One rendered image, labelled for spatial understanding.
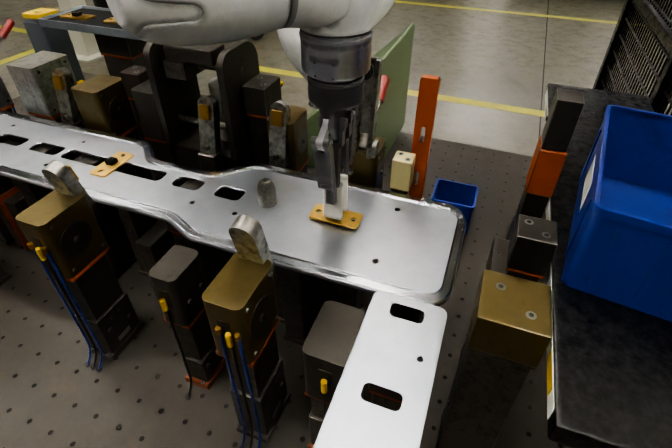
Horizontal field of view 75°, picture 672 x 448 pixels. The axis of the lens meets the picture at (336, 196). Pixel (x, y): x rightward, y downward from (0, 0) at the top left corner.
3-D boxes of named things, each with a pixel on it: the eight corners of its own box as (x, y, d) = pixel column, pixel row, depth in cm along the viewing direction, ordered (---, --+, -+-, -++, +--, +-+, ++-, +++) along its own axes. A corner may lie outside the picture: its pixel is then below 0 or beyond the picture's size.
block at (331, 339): (299, 469, 70) (287, 370, 53) (327, 401, 79) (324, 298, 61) (342, 487, 68) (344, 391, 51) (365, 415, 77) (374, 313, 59)
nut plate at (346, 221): (308, 217, 72) (307, 212, 71) (316, 204, 74) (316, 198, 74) (356, 229, 69) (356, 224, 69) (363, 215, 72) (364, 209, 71)
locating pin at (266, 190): (256, 212, 76) (251, 181, 72) (264, 202, 78) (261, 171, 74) (272, 216, 75) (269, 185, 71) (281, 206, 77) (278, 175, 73)
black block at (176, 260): (176, 396, 79) (129, 288, 62) (207, 351, 87) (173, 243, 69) (200, 406, 78) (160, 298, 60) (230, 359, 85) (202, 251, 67)
